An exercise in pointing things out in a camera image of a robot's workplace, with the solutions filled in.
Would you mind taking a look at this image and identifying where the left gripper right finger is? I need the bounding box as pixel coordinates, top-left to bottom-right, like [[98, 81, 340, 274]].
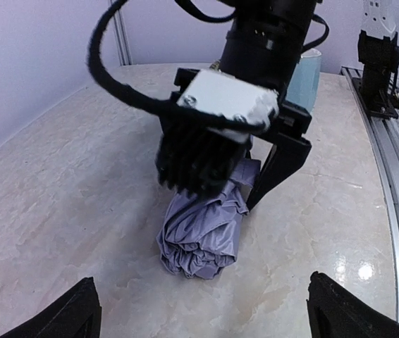
[[307, 271, 399, 338]]

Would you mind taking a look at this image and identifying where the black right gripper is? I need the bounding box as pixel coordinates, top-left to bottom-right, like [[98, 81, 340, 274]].
[[155, 66, 312, 215]]

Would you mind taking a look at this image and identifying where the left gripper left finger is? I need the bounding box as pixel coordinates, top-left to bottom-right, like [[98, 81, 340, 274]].
[[0, 277, 102, 338]]

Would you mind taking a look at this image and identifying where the lavender folding umbrella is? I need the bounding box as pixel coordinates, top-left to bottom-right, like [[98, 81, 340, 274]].
[[156, 158, 261, 280]]

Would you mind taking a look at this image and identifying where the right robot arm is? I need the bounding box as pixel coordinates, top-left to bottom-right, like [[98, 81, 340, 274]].
[[156, 1, 322, 212]]

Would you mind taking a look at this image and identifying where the light blue ceramic mug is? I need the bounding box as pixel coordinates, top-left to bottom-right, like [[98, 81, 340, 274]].
[[286, 49, 322, 113]]

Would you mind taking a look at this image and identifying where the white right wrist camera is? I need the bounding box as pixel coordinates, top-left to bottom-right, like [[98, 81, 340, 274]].
[[176, 68, 279, 132]]

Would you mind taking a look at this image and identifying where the right aluminium frame post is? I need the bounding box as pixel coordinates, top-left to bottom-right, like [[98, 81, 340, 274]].
[[114, 11, 133, 65]]

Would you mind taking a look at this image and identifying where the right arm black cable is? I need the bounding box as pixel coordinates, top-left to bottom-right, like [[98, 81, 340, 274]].
[[85, 0, 330, 137]]

